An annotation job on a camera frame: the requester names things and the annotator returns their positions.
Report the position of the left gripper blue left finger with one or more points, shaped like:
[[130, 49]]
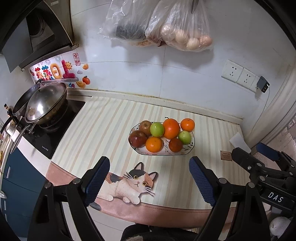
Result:
[[94, 178]]

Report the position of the green apple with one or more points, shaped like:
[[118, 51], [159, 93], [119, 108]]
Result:
[[185, 137], [157, 129]]

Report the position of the white wall socket middle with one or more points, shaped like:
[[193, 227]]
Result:
[[246, 78]]

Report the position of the plastic bag dark contents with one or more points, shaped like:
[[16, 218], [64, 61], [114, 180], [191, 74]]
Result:
[[128, 19]]

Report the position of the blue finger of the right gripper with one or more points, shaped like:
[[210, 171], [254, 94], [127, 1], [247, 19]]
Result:
[[268, 152], [246, 160]]

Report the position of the floral oval ceramic plate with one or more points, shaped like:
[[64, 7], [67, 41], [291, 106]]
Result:
[[165, 150]]

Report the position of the yellowish red apple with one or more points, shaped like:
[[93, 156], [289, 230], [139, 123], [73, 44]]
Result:
[[145, 127]]

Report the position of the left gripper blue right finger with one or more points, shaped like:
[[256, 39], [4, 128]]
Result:
[[201, 176]]

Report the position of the black range hood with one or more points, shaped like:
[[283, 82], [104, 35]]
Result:
[[33, 31]]

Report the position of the small brown card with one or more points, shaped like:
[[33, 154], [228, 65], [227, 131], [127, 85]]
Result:
[[225, 156]]

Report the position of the green apple front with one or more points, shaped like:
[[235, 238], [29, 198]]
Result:
[[157, 129]]

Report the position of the colourful wall sticker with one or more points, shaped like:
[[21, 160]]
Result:
[[69, 68]]

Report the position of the dark red apple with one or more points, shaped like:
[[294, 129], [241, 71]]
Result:
[[137, 139]]

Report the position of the small dark orange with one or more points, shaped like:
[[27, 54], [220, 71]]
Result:
[[175, 145]]

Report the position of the large orange with stem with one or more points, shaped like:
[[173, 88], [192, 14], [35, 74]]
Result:
[[171, 127]]

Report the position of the steel wok with lid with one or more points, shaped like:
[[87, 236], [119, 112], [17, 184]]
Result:
[[46, 106]]

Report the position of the black induction cooktop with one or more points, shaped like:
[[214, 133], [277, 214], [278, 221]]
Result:
[[46, 137]]

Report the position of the plastic bag of eggs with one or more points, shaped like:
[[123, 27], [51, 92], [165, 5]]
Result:
[[182, 25]]

